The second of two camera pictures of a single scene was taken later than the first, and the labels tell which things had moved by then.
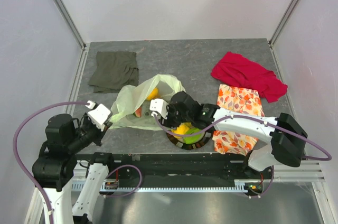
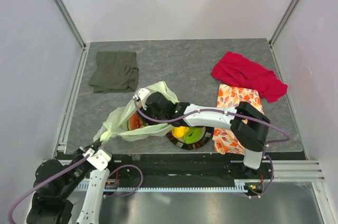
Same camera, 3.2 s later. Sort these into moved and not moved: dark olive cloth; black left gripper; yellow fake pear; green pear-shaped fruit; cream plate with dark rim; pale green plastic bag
Moved: pale green plastic bag; black left gripper
Not moved: cream plate with dark rim; dark olive cloth; green pear-shaped fruit; yellow fake pear
